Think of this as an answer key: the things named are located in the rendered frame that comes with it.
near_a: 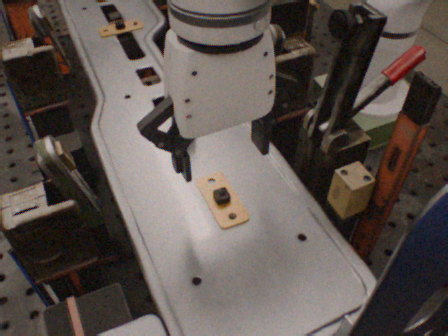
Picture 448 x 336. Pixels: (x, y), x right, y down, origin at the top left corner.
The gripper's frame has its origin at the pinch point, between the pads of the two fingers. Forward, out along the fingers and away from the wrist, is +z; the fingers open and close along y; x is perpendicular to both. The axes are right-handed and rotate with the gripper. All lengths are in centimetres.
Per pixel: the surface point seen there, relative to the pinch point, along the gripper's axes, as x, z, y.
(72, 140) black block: -19.6, 8.5, 15.0
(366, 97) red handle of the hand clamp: 0.7, -2.1, -18.6
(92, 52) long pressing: -40.4, 7.6, 7.2
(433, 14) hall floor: -163, 112, -241
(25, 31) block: -76, 18, 19
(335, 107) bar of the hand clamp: 1.3, -2.8, -13.4
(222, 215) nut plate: 2.5, 7.3, 1.3
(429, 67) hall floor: -112, 111, -187
